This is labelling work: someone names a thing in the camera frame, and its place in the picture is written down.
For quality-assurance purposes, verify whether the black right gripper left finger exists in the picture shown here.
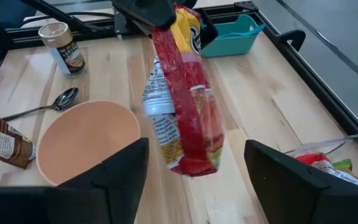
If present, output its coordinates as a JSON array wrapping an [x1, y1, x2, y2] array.
[[56, 138, 150, 224]]

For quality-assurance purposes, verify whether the orange taco seasoning mix packet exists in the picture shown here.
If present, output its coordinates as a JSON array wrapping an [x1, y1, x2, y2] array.
[[0, 105, 37, 170]]

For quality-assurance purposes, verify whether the red beef ramen packet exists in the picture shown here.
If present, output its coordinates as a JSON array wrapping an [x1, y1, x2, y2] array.
[[141, 2, 226, 177]]

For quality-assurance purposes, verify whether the spice jar with tan lid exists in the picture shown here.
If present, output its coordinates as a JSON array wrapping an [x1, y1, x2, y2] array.
[[38, 21, 88, 78]]

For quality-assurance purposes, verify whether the red ramen packet 3 print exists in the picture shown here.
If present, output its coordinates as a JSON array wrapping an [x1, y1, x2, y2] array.
[[295, 153, 358, 192]]

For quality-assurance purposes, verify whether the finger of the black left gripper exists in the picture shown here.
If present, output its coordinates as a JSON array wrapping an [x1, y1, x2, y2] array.
[[200, 11, 219, 49], [110, 0, 177, 29]]

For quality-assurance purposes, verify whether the blue office chair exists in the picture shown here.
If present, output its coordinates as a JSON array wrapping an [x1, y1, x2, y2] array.
[[0, 0, 39, 29]]

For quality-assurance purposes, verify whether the peach ceramic bowl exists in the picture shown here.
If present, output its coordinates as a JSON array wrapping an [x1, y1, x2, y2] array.
[[35, 100, 142, 187]]

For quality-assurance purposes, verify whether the clear plastic container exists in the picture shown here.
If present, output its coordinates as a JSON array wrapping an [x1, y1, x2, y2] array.
[[283, 133, 358, 194]]

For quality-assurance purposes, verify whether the teal plastic bin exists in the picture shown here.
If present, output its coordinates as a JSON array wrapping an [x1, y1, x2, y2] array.
[[200, 14, 266, 58]]

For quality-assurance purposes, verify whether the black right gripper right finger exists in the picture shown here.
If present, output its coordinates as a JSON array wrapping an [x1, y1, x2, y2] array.
[[244, 139, 358, 224]]

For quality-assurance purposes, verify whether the metal spoon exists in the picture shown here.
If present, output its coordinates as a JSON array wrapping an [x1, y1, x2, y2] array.
[[1, 86, 80, 122]]

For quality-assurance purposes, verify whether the black frame handle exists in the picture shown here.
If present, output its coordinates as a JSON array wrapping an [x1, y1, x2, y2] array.
[[276, 29, 306, 53]]

